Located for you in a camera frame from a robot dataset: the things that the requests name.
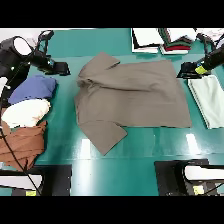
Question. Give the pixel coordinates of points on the rust brown garment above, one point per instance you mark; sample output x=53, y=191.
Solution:
x=23, y=143

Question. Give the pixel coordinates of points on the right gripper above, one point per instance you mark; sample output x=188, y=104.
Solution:
x=189, y=71

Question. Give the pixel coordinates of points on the cream garment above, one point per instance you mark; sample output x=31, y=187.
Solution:
x=26, y=112

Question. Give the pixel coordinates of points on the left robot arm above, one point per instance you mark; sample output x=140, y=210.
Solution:
x=10, y=55

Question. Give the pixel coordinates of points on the dark green folded garment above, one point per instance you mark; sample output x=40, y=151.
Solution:
x=171, y=41

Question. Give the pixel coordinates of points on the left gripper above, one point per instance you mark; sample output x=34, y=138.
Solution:
x=61, y=68

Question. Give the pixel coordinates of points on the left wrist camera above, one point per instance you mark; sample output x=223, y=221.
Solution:
x=45, y=36

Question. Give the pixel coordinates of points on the grey-brown shirt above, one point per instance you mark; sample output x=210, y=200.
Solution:
x=133, y=96

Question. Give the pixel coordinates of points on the red folded garment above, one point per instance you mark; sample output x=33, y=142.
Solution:
x=178, y=48

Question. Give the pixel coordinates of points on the blue garment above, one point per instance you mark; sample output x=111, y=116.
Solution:
x=33, y=88

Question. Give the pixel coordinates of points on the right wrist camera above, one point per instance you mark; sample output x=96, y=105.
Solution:
x=205, y=40

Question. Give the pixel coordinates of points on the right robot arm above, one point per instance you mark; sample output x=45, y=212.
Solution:
x=213, y=59

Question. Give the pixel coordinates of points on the pale green garment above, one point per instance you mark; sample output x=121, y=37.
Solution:
x=210, y=100

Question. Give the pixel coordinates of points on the black folded garment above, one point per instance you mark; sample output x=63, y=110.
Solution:
x=133, y=40

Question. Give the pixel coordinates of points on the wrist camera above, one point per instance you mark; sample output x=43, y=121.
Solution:
x=205, y=40
x=45, y=36

